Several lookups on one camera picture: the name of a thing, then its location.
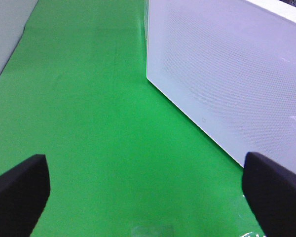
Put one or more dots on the white microwave door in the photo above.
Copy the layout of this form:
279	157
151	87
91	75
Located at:
230	66

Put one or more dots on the white microwave oven body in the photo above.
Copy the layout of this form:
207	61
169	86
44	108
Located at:
146	13

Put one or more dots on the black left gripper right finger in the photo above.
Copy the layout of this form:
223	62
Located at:
270	191

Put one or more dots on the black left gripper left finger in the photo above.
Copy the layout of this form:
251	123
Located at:
24	192

